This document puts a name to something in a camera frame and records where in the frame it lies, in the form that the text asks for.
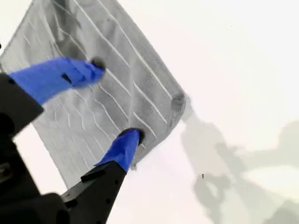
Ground grey striped towel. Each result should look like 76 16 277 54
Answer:
0 0 191 191

